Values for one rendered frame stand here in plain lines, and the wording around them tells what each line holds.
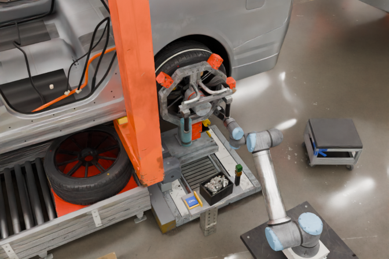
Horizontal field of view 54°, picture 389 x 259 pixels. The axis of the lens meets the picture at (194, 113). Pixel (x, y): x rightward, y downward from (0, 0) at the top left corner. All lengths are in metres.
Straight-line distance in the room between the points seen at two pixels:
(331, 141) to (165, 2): 1.85
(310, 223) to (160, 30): 1.57
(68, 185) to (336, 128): 2.29
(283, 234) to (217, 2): 1.58
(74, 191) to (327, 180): 2.14
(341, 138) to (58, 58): 2.51
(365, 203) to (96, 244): 2.22
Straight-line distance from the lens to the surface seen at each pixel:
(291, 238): 2.52
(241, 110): 4.13
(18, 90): 3.38
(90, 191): 2.95
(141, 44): 2.01
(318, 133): 3.54
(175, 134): 3.51
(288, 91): 4.46
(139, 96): 2.20
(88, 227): 3.08
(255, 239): 2.85
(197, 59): 2.84
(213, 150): 3.52
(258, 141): 2.50
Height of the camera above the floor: 2.76
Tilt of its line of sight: 43 degrees down
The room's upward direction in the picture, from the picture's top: straight up
